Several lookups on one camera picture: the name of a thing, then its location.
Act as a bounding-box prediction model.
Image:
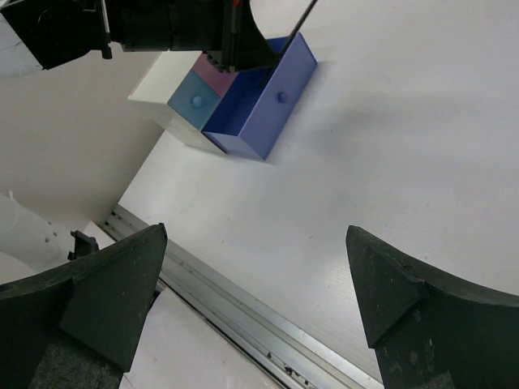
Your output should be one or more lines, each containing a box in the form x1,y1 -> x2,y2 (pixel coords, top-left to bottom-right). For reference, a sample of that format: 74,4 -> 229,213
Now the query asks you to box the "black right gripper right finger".
345,225 -> 518,388

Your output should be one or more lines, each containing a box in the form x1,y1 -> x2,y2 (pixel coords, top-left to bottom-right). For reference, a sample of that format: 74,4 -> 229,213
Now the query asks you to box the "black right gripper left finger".
1,224 -> 168,388

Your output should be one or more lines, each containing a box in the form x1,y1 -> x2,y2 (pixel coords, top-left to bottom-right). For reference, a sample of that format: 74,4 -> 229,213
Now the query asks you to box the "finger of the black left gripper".
233,1 -> 279,71

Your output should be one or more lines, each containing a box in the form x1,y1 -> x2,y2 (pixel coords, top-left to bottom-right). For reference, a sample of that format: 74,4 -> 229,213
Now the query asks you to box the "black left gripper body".
97,1 -> 242,72

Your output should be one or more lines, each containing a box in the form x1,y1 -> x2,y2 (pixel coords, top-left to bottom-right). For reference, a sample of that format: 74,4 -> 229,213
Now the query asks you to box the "periwinkle blue drawer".
202,33 -> 317,160

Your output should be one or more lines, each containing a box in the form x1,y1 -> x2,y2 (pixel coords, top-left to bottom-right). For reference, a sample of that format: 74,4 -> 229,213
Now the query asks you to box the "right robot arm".
1,195 -> 518,388

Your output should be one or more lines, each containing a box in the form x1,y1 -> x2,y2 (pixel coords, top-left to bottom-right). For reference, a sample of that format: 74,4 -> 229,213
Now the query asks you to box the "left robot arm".
1,0 -> 279,73

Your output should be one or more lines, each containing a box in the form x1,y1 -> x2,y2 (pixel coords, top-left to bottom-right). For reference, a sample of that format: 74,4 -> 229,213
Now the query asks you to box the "pink drawer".
192,53 -> 238,97

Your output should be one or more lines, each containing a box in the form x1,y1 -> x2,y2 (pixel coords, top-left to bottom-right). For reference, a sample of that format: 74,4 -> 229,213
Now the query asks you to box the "white drawer cabinet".
127,51 -> 223,154

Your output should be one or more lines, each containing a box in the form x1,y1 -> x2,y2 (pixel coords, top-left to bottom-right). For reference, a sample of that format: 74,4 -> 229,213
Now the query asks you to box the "long black eyeliner pencil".
258,0 -> 318,88

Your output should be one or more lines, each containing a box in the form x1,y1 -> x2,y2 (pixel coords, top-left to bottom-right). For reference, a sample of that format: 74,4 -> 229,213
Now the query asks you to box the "aluminium table rail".
101,204 -> 386,389

